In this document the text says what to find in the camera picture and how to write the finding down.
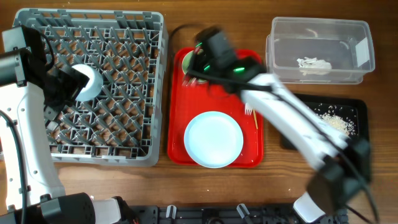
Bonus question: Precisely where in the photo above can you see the wooden chopstick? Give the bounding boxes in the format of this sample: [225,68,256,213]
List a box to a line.
[252,109,258,129]

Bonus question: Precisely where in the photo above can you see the grey dishwasher rack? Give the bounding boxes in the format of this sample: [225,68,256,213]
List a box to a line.
[14,8,169,167]

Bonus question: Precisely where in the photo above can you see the light green bowl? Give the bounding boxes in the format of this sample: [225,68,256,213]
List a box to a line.
[182,50,206,85]

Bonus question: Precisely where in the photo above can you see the light blue bowl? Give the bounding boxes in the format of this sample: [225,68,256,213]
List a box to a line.
[72,64,103,101]

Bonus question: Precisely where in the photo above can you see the red snack wrapper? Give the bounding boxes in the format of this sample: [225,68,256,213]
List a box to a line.
[182,76,198,86]

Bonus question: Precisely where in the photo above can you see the red serving tray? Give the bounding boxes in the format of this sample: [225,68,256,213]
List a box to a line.
[167,47,264,168]

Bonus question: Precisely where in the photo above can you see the white plastic fork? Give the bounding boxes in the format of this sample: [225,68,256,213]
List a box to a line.
[244,103,252,115]

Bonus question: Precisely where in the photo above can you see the black waste tray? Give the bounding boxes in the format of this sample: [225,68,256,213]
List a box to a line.
[295,93,369,140]

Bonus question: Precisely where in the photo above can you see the clear plastic bin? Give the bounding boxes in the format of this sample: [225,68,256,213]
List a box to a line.
[266,17,376,85]

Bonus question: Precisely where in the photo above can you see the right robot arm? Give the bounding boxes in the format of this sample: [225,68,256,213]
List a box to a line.
[187,26,380,223]

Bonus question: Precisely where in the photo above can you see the rice food scraps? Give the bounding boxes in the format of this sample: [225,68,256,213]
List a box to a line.
[315,104,358,137]

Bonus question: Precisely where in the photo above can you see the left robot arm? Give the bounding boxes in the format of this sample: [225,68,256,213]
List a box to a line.
[1,26,128,223]

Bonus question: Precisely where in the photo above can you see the white napkin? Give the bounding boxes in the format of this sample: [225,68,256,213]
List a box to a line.
[297,57,332,76]

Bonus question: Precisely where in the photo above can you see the light blue plate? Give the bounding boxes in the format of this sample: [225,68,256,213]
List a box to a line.
[183,111,244,169]

